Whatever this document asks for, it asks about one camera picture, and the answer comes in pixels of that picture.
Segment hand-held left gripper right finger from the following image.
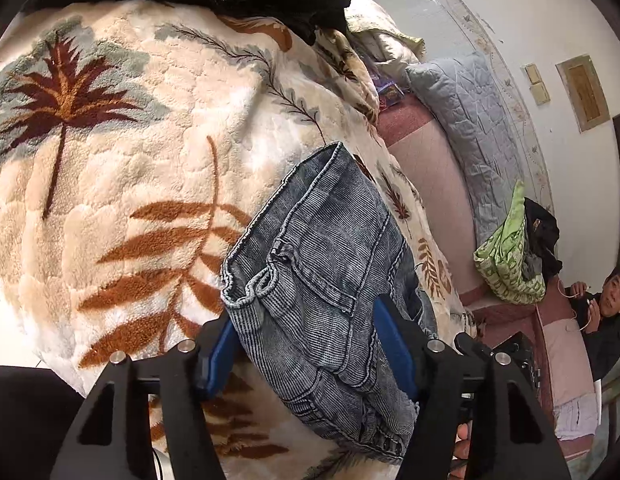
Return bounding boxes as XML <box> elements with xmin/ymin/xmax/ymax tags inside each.
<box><xmin>373</xmin><ymin>293</ymin><xmax>572</xmax><ymax>480</ymax></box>

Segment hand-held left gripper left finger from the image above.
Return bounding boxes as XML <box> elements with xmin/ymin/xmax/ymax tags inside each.
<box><xmin>50</xmin><ymin>312</ymin><xmax>237</xmax><ymax>480</ymax></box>

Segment grey-blue denim pants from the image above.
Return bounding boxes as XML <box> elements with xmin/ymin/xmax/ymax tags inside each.
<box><xmin>221</xmin><ymin>141</ymin><xmax>439</xmax><ymax>465</ymax></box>

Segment person's right hand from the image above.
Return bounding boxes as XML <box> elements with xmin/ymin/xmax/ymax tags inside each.
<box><xmin>452</xmin><ymin>423</ymin><xmax>474</xmax><ymax>462</ymax></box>

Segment white cloth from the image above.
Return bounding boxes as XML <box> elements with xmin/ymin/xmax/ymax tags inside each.
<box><xmin>554</xmin><ymin>394</ymin><xmax>600</xmax><ymax>442</ymax></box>

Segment green and white patterned quilt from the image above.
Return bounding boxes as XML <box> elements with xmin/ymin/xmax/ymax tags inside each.
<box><xmin>472</xmin><ymin>180</ymin><xmax>547</xmax><ymax>306</ymax></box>

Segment black bag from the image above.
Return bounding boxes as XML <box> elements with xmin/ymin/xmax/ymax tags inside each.
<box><xmin>523</xmin><ymin>197</ymin><xmax>564</xmax><ymax>281</ymax></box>

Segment person's dark clothing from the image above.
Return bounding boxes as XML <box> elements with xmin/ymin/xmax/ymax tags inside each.
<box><xmin>0</xmin><ymin>365</ymin><xmax>86</xmax><ymax>480</ymax></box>

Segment cream leaf-print fleece blanket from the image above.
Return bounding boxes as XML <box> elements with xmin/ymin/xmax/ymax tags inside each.
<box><xmin>0</xmin><ymin>0</ymin><xmax>471</xmax><ymax>480</ymax></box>

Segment grey quilted pillow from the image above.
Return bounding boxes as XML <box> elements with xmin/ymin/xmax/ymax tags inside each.
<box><xmin>406</xmin><ymin>51</ymin><xmax>526</xmax><ymax>248</ymax></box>

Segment purple packet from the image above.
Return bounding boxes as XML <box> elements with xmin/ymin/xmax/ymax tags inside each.
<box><xmin>374</xmin><ymin>82</ymin><xmax>407</xmax><ymax>112</ymax></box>

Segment cream pillow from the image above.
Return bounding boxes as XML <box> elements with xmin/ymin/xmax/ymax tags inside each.
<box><xmin>345</xmin><ymin>0</ymin><xmax>427</xmax><ymax>77</ymax></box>

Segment beige framed wall picture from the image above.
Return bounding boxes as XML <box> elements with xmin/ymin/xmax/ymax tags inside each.
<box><xmin>555</xmin><ymin>54</ymin><xmax>612</xmax><ymax>134</ymax></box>

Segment beige wall switch plates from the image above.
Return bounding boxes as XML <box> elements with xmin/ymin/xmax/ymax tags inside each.
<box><xmin>521</xmin><ymin>62</ymin><xmax>552</xmax><ymax>107</ymax></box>

